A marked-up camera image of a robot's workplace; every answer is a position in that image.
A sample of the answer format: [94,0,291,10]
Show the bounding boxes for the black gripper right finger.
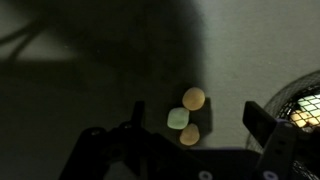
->
[242,101,277,147]

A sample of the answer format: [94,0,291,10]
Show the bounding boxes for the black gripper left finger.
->
[131,101,145,128]

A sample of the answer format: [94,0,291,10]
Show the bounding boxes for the orange item in basket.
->
[290,110,320,128]

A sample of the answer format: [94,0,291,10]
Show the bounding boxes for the pale green item in basket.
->
[298,94,320,117]

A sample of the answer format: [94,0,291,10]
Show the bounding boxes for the pale green candy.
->
[167,107,190,130]

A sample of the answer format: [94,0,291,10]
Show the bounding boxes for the yellow candy upper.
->
[182,87,205,111]

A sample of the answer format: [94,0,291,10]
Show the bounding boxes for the yellow candy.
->
[182,87,205,111]
[179,123,200,146]

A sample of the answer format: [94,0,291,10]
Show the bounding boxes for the yellow candy lower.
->
[179,123,200,146]

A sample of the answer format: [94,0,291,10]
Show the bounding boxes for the black wire mesh basket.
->
[245,69,320,180]

